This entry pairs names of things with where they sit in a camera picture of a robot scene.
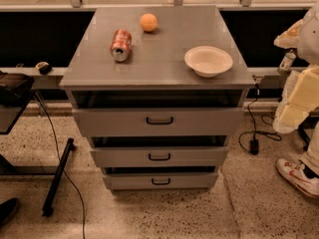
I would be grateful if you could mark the white bowl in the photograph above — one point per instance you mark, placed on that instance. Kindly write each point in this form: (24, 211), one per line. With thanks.
(208, 61)

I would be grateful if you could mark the small bottle on ledge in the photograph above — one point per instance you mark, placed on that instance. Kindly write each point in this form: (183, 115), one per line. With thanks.
(287, 61)

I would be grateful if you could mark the white red sneaker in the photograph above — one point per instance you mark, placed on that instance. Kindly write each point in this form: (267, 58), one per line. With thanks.
(294, 173)

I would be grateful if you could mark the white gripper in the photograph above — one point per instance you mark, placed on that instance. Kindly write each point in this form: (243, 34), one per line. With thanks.
(309, 37)

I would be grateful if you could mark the grey bottom drawer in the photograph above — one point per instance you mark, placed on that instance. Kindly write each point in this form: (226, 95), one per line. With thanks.
(160, 181)

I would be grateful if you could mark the grey drawer cabinet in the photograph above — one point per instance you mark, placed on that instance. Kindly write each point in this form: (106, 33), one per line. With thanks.
(155, 75)

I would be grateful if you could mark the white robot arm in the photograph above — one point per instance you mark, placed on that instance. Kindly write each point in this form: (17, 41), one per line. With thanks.
(307, 50)

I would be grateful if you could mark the grey drawer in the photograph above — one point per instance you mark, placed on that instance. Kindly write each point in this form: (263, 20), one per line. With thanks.
(160, 181)
(157, 122)
(159, 156)

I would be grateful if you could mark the grey top drawer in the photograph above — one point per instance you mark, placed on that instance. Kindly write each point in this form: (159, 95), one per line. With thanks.
(157, 122)

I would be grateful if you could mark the yellow black tape measure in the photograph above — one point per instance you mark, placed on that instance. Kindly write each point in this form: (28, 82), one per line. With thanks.
(44, 68)

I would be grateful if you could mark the orange ball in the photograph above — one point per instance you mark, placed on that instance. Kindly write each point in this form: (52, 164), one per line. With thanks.
(149, 22)

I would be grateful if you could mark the red soda can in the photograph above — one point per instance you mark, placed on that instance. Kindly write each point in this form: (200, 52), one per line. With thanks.
(121, 45)

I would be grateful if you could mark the black shoe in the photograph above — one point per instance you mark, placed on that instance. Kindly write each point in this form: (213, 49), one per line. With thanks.
(8, 209)

